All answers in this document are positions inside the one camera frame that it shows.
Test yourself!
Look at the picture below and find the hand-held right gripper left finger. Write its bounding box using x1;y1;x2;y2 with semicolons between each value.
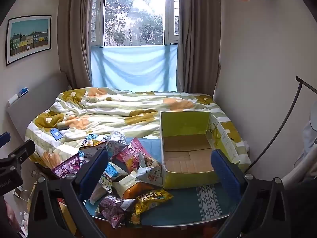
26;149;109;238

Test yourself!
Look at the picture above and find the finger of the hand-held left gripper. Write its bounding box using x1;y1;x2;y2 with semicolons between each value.
0;139;36;171
0;132;11;148

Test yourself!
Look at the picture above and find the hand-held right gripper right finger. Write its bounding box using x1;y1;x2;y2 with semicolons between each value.
210;149;292;238

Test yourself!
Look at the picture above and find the cream snack packet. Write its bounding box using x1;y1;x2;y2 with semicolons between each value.
113;171;139;199

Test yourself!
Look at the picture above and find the green cardboard box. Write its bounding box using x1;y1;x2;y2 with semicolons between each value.
160;111;240;190

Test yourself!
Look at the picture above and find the pink white snack packet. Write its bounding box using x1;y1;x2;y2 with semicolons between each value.
116;137;161;176

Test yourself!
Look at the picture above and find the blue cartoon snack packet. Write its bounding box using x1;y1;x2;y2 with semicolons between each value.
98;162;129;194

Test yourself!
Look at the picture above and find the plain white snack packet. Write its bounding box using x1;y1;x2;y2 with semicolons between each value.
89;182;112;205

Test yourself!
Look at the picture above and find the blue white patterned snack packet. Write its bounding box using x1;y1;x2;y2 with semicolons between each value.
79;133;111;158

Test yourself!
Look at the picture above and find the silver printed snack packet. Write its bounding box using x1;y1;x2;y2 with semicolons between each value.
106;131;129;160

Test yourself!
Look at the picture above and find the small white plastic item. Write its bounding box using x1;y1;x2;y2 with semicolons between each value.
7;94;20;106

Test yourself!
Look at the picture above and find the dark purple snack packet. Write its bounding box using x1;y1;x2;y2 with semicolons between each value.
96;195;137;229

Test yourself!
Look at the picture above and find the orange white snack packet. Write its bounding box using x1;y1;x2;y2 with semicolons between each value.
122;182;155;200

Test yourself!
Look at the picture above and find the teal patterned tablecloth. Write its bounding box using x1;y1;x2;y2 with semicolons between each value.
84;136;238;226

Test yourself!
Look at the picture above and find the grey headboard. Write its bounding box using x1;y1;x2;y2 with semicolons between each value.
6;72;72;139

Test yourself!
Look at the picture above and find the grey white cartoon snack packet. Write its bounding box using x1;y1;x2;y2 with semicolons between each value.
135;165;164;187

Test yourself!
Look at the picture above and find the floral blanket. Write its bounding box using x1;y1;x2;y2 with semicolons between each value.
25;87;249;169

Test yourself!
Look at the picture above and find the yellow snack packet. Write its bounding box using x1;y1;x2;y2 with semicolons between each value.
130;188;174;225

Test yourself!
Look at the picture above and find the pale grey cloth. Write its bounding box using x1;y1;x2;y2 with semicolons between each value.
301;115;317;154

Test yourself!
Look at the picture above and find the light blue cloth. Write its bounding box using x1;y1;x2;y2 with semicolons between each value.
91;43;178;92

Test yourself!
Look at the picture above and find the brown curtain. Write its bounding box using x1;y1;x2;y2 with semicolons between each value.
177;0;222;97
57;0;107;90

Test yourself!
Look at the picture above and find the window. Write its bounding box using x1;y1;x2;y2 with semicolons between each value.
89;0;180;47

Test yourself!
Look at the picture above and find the white tube frame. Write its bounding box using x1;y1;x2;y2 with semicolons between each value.
281;145;317;185

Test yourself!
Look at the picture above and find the framed wall picture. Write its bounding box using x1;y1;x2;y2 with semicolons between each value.
5;15;52;66

